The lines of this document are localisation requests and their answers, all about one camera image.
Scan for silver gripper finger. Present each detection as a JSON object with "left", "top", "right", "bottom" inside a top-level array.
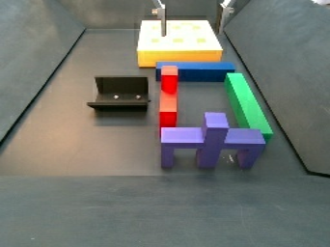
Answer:
[
  {"left": 220, "top": 0, "right": 236, "bottom": 32},
  {"left": 153, "top": 0, "right": 166, "bottom": 37}
]

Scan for green long block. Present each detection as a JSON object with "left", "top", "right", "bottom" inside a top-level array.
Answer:
[{"left": 225, "top": 72, "right": 274, "bottom": 141}]

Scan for yellow slotted board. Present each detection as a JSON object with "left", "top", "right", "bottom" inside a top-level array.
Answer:
[{"left": 137, "top": 20, "right": 224, "bottom": 68}]

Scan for red long block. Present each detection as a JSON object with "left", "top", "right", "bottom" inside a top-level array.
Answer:
[{"left": 160, "top": 66, "right": 178, "bottom": 127}]

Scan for blue long block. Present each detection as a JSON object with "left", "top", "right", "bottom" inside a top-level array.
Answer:
[{"left": 157, "top": 62, "right": 237, "bottom": 82}]

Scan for purple cross-shaped block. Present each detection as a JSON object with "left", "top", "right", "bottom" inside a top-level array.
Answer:
[{"left": 161, "top": 112, "right": 266, "bottom": 169}]

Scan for black angled bracket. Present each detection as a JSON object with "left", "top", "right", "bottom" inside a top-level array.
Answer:
[{"left": 87, "top": 75, "right": 150, "bottom": 110}]

